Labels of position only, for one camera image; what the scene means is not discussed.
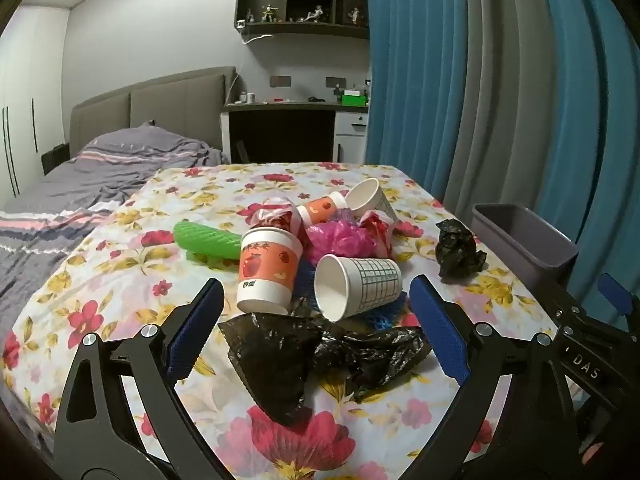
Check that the dark bedside table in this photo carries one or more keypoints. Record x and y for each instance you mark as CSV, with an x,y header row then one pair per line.
x,y
55,160

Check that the balled black plastic bag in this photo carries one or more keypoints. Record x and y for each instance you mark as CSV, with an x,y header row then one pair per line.
x,y
457,250

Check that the pink plastic bag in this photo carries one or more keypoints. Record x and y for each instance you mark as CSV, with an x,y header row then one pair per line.
x,y
335,242

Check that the wall socket panel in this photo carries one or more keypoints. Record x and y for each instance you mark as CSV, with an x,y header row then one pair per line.
x,y
280,81
336,82

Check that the white wardrobe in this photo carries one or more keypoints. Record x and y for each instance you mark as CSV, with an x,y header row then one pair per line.
x,y
25,110

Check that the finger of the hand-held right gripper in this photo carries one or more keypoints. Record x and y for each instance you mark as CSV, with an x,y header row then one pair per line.
x,y
617,295
560,297

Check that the red and white plastic bag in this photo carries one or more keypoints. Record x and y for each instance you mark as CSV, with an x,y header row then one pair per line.
x,y
377,230
272,215

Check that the green foam net sleeve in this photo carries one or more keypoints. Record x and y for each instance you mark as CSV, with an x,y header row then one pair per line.
x,y
205,237

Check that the collection of small figurines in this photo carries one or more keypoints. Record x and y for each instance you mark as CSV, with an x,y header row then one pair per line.
x,y
270,12

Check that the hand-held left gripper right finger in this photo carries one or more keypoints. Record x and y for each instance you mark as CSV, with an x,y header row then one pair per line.
x,y
440,325

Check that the floral tablecloth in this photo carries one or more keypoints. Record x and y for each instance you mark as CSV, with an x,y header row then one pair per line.
x,y
150,285

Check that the flat dark plastic bag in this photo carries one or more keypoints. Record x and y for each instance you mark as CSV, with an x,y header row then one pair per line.
x,y
270,360

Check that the green box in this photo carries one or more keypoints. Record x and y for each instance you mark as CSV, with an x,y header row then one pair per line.
x,y
354,99

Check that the blue foam net sleeve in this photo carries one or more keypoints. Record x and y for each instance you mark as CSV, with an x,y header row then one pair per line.
x,y
387,317

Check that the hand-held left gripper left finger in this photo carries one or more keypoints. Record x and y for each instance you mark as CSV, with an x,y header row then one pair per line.
x,y
195,325

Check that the grey upholstered headboard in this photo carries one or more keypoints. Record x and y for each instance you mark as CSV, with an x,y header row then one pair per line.
x,y
165,100

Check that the dark brown desk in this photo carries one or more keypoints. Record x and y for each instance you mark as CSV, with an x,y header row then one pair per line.
x,y
280,130

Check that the crumpled black plastic bag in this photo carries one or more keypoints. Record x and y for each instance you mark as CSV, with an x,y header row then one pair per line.
x,y
370,355

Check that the white drawer cabinet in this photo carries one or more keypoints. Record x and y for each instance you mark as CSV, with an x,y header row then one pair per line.
x,y
350,130

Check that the grey striped bed blanket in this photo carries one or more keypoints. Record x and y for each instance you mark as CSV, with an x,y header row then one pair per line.
x,y
75,185

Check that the blue and grey curtain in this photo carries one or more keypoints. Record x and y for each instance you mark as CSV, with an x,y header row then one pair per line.
x,y
475,85

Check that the white grid print paper cup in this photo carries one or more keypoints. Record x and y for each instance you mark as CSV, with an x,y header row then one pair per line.
x,y
362,195
370,280

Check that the grey plastic waste bin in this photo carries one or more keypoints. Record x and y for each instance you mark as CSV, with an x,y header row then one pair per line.
x,y
505,240

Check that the large apple print paper cup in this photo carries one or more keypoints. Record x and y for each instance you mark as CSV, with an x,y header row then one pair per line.
x,y
265,270

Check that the small apple print paper cup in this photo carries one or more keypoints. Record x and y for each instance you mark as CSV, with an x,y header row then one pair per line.
x,y
320,208

